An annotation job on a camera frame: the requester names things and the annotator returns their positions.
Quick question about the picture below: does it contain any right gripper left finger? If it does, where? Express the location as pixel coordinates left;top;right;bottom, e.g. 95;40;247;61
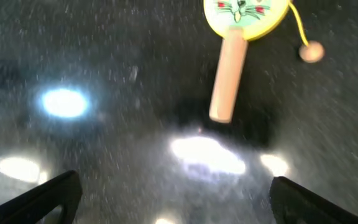
0;170;83;224

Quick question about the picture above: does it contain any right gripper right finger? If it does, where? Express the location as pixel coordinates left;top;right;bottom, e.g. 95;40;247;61
268;176;358;224

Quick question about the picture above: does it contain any yellow rattle drum toy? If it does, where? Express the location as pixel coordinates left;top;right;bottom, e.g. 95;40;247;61
203;0;326;124

